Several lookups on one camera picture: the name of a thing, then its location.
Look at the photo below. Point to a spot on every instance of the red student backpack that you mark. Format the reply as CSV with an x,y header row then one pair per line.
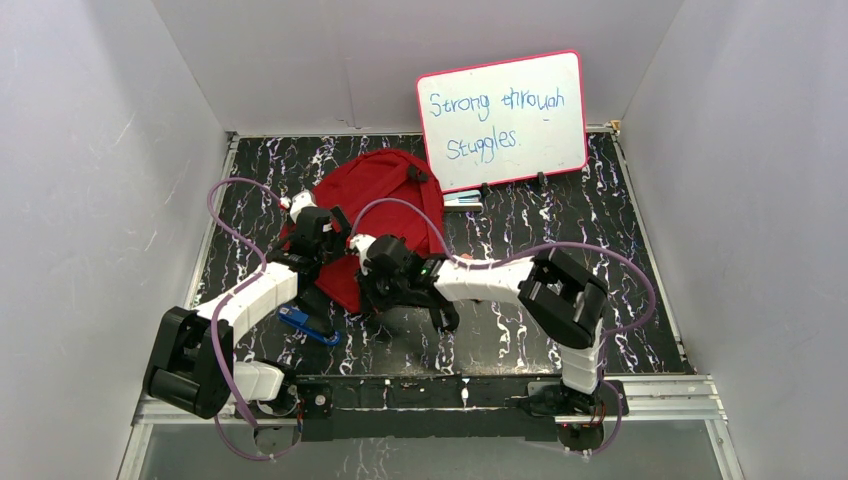
x,y
384,192

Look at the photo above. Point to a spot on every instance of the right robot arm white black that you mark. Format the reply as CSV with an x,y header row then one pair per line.
x,y
562,297

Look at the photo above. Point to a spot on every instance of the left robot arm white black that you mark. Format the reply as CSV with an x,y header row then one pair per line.
x,y
192,364

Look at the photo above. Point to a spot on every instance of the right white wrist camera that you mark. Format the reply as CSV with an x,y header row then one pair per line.
x,y
359,245

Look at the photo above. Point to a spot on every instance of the aluminium frame rail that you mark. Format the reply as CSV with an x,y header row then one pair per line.
x,y
675,429

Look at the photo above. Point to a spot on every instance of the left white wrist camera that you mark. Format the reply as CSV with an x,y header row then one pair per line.
x,y
299,203

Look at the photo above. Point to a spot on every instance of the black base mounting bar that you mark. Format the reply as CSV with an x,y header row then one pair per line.
x,y
442,406

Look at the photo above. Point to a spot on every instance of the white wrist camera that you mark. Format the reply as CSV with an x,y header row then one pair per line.
x,y
359,245
299,203

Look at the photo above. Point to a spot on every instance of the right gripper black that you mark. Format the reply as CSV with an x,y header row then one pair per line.
x,y
368,298

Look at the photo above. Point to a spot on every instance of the whiteboard with pink frame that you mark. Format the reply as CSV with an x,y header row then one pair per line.
x,y
504,121

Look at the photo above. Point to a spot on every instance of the blue stapler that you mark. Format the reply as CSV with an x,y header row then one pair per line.
x,y
303,323

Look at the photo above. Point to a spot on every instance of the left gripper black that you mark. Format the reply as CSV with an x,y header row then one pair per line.
x,y
324,240

